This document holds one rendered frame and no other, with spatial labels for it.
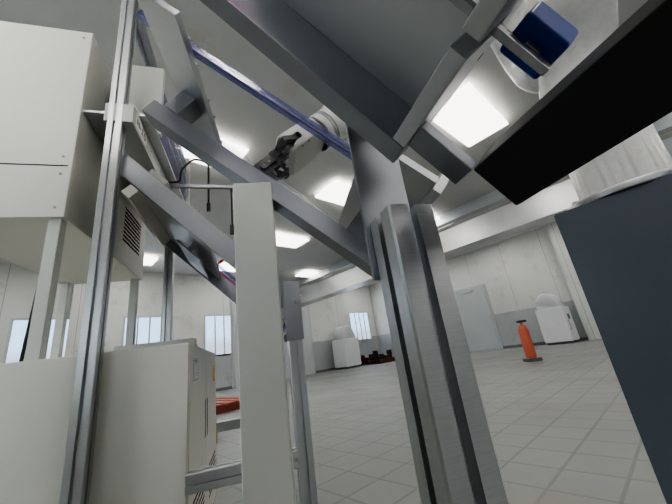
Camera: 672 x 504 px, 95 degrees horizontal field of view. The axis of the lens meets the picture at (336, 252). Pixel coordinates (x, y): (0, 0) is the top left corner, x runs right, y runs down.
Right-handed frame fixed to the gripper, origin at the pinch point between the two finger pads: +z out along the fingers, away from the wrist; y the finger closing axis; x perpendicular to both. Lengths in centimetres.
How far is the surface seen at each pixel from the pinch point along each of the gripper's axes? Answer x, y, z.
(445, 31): 24, 45, 2
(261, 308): 23.3, 14.0, 20.6
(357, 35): 17.6, 41.5, 2.7
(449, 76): 26, 46, 6
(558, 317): 470, -693, -551
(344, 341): 126, -1105, -162
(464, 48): 26, 47, 5
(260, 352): 27.5, 14.0, 24.6
